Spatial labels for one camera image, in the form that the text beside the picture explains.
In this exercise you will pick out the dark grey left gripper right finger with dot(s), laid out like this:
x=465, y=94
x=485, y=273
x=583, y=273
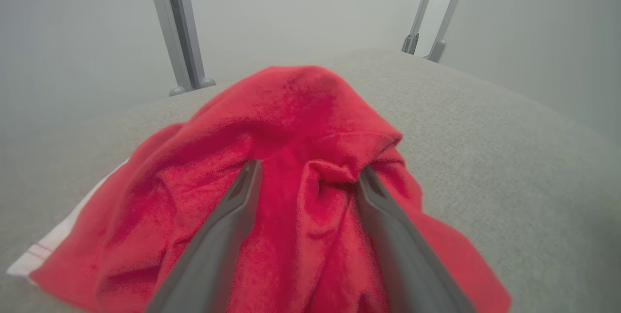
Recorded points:
x=407, y=264

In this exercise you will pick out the red shorts with white stripe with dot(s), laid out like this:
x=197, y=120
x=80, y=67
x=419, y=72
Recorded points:
x=301, y=119

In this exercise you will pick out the slim grey partition post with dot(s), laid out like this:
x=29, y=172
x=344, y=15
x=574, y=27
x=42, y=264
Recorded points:
x=421, y=12
x=450, y=12

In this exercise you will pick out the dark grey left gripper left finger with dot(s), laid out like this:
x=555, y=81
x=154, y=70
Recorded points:
x=213, y=255

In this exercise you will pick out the grey double partition post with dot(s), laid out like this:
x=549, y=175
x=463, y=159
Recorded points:
x=182, y=26

